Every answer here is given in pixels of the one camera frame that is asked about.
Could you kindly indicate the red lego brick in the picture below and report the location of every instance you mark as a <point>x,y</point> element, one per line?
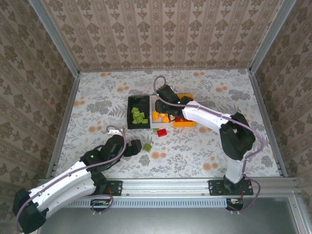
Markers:
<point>161,132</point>
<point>178,119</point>

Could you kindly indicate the orange lego brick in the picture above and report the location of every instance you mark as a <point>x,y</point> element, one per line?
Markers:
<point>156,115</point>
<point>166,119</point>
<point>162,115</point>

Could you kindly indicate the long green lego brick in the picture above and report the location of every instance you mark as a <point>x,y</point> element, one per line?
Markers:
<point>135,120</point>

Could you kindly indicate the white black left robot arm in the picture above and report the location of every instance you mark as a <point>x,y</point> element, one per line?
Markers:
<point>61,187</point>

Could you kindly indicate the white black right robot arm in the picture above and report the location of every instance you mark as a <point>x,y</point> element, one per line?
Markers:
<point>207,117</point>

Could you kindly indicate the white plastic container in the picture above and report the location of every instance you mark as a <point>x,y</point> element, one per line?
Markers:
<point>161,125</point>

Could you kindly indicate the orange plastic container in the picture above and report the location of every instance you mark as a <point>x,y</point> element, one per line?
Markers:
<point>185,124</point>

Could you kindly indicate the black plastic container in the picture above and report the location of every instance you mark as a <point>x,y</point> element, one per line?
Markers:
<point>140,102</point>

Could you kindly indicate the yellow power connector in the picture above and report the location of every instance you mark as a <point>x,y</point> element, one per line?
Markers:
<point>104,202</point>
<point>235,201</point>

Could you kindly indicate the floral table cover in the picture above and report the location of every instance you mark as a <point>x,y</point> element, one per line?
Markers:
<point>109,85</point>

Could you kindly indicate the grey metal sheet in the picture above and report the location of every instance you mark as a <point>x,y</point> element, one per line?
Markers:
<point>170,221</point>

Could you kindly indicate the long aluminium base rail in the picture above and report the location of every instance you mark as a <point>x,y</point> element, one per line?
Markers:
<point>165,187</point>

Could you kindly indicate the aluminium table side rail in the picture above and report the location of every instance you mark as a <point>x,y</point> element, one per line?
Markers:
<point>267,122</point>
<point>64,126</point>

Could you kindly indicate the aluminium upright frame post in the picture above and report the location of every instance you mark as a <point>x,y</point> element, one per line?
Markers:
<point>54,36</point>
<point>271,36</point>

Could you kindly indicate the short aluminium frame rail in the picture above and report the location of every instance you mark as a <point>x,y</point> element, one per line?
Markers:
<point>296,214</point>

